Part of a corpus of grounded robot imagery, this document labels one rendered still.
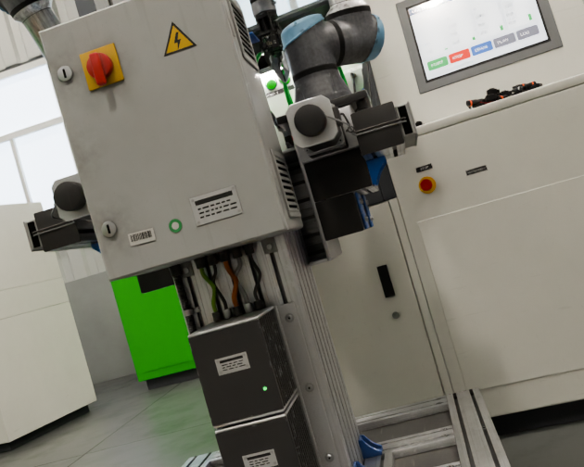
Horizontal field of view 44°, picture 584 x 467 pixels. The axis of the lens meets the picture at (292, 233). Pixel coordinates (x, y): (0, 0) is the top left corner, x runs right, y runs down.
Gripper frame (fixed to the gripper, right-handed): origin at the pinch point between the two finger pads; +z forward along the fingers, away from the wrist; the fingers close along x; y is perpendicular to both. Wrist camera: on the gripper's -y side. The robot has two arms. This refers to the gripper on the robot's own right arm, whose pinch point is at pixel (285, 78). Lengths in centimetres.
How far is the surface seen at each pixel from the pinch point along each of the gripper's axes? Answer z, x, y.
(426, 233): 59, 29, -2
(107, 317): 75, -326, -372
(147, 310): 73, -213, -250
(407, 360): 95, 13, -1
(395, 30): -10.6, 33.6, -34.0
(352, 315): 78, 0, -1
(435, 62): 5, 44, -29
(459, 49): 4, 52, -30
